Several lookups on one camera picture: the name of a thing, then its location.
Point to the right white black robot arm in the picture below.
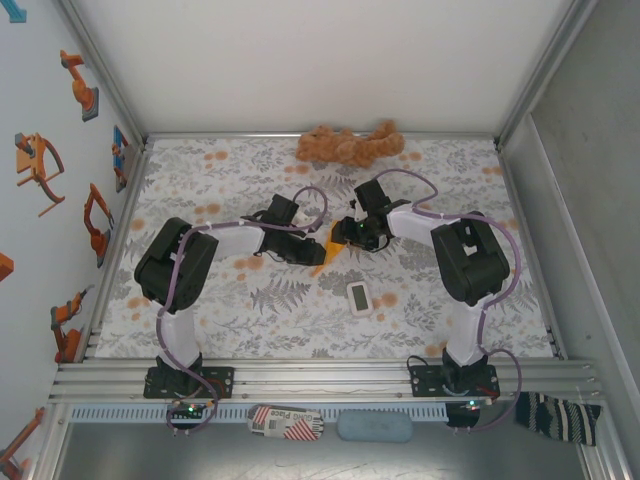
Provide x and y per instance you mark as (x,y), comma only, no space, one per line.
(475,270)

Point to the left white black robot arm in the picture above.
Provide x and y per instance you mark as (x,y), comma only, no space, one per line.
(155,270)

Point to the white digital timer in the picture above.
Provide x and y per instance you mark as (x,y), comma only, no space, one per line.
(359,297)

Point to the floral patterned table mat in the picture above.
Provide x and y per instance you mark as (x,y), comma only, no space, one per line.
(300,330)

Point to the brown teddy bear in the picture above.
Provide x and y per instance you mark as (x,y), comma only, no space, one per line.
(345,147)

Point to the red white printed package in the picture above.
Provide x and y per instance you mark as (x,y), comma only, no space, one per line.
(285,424)

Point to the grey blue sponge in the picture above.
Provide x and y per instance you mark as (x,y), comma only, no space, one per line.
(375,426)

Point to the black white striped sock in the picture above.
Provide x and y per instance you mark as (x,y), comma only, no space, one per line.
(560,417)

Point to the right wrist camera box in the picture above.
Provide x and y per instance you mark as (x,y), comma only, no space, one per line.
(372,196)

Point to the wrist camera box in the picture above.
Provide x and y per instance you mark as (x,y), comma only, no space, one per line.
(372,196)
(282,210)

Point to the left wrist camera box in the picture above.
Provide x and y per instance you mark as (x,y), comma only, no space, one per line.
(282,210)

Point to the wide aluminium frame rail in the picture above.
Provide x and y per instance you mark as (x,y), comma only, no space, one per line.
(320,382)

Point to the thin aluminium frame rail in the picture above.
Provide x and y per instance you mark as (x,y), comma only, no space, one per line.
(225,135)

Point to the aluminium side frame rail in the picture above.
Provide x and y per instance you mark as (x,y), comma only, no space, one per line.
(116,250)
(516,190)

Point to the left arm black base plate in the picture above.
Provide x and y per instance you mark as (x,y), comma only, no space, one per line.
(220,382)

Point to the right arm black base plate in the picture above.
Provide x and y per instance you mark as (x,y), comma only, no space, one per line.
(425,382)

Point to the blue orange wall sticker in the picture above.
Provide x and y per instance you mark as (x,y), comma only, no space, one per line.
(120,155)

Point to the aluminium frame post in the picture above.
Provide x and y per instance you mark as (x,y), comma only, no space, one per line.
(108,75)
(542,75)

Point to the orange gripper claw wall sticker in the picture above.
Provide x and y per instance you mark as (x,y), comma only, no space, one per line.
(30,160)

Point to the orange block wall sticker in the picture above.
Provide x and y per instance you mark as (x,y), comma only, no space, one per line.
(5,267)

